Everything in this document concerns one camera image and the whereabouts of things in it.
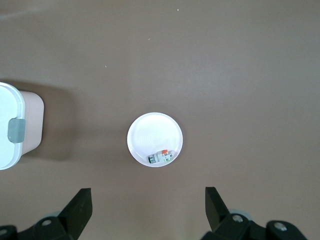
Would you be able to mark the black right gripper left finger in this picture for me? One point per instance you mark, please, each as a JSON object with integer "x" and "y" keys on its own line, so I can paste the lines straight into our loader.
{"x": 77, "y": 210}

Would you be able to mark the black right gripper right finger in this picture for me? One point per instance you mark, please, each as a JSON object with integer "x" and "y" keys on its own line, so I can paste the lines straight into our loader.
{"x": 215, "y": 210}

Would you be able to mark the white lidded storage box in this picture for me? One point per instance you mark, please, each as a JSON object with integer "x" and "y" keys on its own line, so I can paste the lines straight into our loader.
{"x": 10, "y": 105}

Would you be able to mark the pink round plate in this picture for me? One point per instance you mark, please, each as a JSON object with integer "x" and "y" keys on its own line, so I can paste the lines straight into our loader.
{"x": 155, "y": 135}

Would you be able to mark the white grey push-button switch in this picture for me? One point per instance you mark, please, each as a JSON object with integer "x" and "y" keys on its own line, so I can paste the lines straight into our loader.
{"x": 160, "y": 157}

